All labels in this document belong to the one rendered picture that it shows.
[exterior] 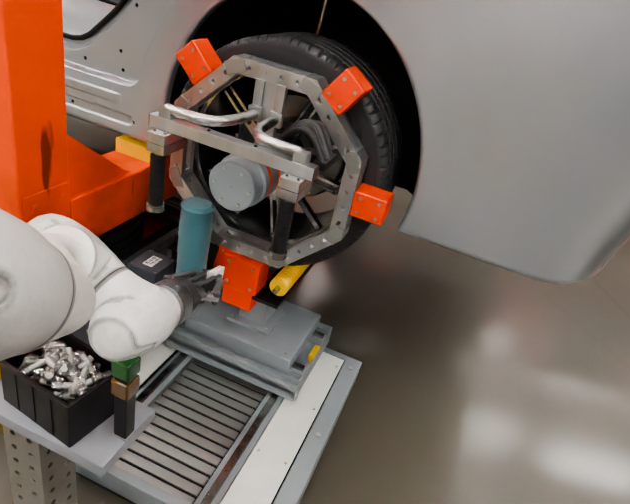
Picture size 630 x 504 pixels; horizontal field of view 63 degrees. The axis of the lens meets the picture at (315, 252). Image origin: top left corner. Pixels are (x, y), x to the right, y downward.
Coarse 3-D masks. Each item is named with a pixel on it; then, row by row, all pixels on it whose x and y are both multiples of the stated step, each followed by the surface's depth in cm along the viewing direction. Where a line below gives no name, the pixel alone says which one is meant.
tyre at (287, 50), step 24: (240, 48) 134; (264, 48) 131; (288, 48) 129; (312, 48) 128; (336, 48) 137; (312, 72) 130; (336, 72) 128; (384, 96) 141; (360, 120) 130; (384, 120) 134; (384, 144) 132; (384, 168) 134; (288, 264) 157
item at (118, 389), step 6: (114, 378) 98; (138, 378) 99; (114, 384) 97; (120, 384) 97; (132, 384) 98; (138, 384) 100; (114, 390) 98; (120, 390) 97; (126, 390) 97; (132, 390) 99; (120, 396) 98; (126, 396) 98
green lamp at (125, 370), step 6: (126, 360) 95; (132, 360) 96; (138, 360) 97; (114, 366) 95; (120, 366) 94; (126, 366) 94; (132, 366) 95; (138, 366) 97; (114, 372) 96; (120, 372) 95; (126, 372) 95; (132, 372) 96; (138, 372) 98; (120, 378) 96; (126, 378) 95
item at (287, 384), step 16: (176, 336) 178; (192, 336) 180; (320, 336) 190; (192, 352) 178; (208, 352) 175; (224, 352) 177; (240, 352) 177; (304, 352) 185; (320, 352) 190; (224, 368) 176; (240, 368) 173; (256, 368) 171; (272, 368) 175; (304, 368) 175; (256, 384) 174; (272, 384) 171; (288, 384) 168
